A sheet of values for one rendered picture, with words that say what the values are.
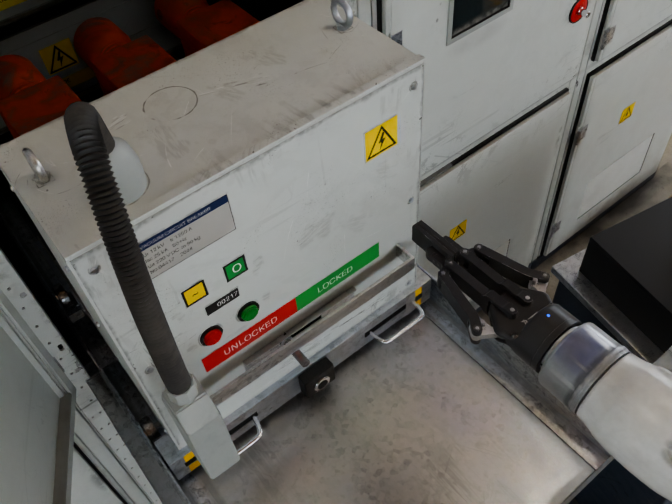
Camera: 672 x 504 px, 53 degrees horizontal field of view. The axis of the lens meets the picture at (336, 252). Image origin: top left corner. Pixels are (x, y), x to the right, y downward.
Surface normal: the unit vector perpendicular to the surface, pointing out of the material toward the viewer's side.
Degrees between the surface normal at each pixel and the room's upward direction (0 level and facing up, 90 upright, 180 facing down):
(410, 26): 90
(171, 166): 0
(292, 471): 0
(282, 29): 0
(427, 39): 90
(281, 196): 90
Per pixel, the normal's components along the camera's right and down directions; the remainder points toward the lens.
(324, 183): 0.62, 0.58
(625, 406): -0.58, -0.26
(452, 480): -0.07, -0.63
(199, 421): 0.50, 0.19
